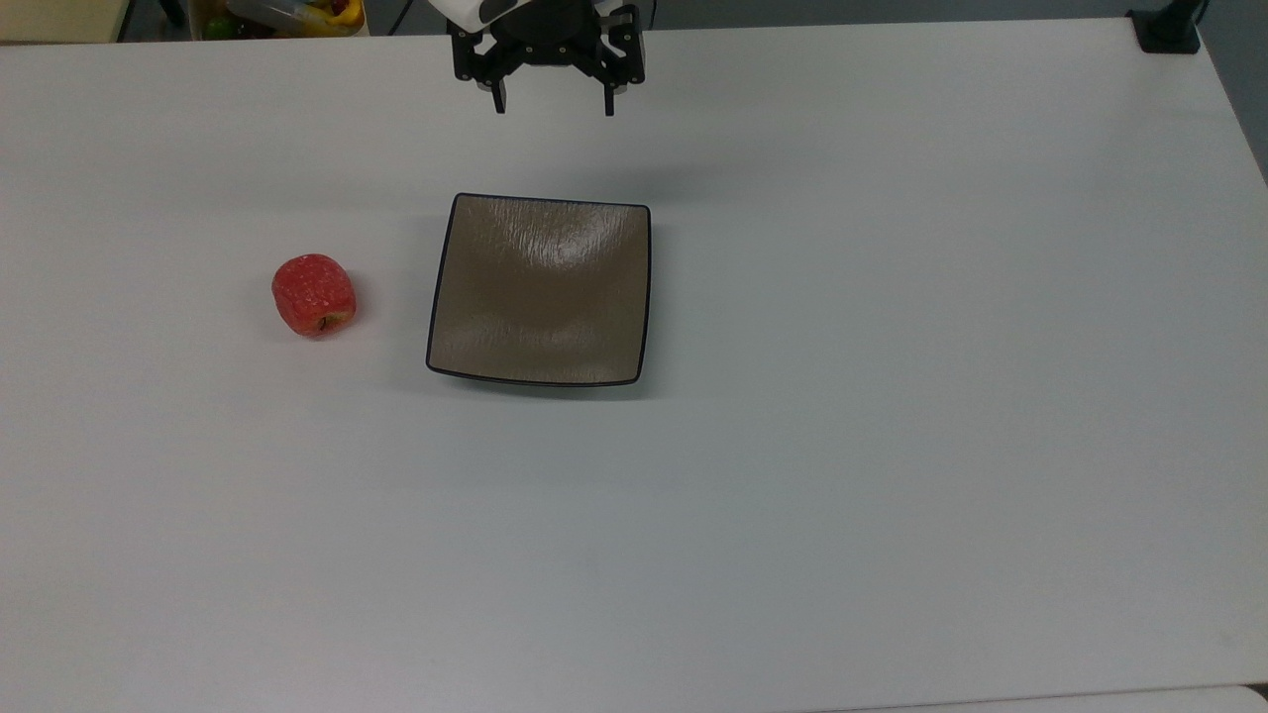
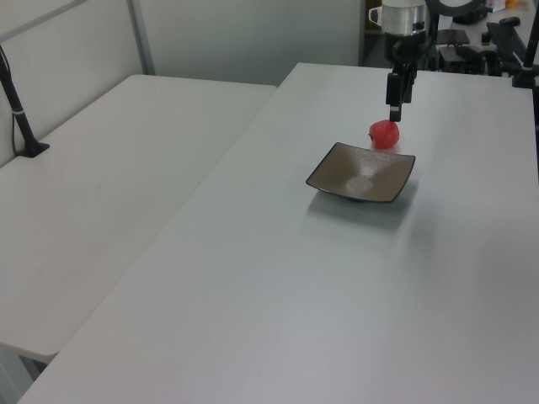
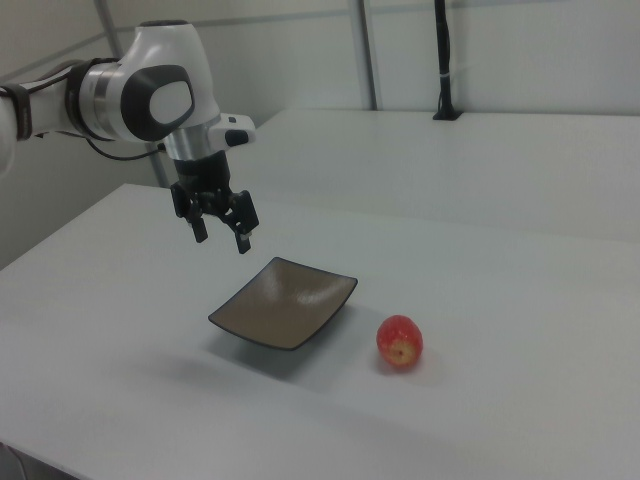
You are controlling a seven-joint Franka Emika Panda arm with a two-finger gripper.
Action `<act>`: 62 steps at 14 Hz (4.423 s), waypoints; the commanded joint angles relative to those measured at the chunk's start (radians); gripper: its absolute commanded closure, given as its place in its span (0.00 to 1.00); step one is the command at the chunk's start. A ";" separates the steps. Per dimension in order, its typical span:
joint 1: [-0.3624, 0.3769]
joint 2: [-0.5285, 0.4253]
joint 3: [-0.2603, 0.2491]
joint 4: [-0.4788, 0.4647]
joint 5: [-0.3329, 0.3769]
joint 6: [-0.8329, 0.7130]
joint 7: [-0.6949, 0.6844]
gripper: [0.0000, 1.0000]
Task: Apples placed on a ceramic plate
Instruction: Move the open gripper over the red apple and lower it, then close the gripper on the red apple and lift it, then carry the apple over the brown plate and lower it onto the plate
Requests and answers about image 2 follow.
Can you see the small dark bottle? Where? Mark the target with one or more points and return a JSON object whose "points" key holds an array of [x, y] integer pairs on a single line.
{"points": [[485, 38]]}

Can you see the red apple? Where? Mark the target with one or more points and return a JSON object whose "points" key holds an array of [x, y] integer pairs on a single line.
{"points": [[385, 135]]}

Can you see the square brown ceramic plate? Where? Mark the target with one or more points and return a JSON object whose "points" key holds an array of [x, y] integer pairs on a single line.
{"points": [[362, 177]]}

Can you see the black keyboard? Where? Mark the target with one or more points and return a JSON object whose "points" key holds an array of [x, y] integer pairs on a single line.
{"points": [[503, 46]]}

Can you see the plain black pole stand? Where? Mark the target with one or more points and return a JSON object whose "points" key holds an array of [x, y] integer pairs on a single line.
{"points": [[524, 79]]}

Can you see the grey metal partition post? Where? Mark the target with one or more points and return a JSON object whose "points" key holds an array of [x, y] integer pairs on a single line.
{"points": [[142, 38]]}

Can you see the black desk equipment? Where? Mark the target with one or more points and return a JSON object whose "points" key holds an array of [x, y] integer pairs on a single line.
{"points": [[463, 59]]}

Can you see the black computer mouse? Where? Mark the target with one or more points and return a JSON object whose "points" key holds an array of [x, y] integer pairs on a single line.
{"points": [[509, 21]]}

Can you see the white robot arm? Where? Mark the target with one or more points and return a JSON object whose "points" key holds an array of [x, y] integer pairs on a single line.
{"points": [[400, 17]]}

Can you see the black pole stand white band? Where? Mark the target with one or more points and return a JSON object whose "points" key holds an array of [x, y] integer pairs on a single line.
{"points": [[19, 118]]}

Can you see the flat black box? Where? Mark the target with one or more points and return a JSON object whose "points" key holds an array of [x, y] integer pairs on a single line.
{"points": [[454, 36]]}

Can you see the small orange object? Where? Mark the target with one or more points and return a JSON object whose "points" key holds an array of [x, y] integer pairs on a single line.
{"points": [[512, 2]]}

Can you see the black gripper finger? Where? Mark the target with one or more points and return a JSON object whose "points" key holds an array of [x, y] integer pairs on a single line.
{"points": [[408, 84], [393, 90]]}

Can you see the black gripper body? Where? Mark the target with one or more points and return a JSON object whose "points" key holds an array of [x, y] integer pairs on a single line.
{"points": [[406, 44]]}

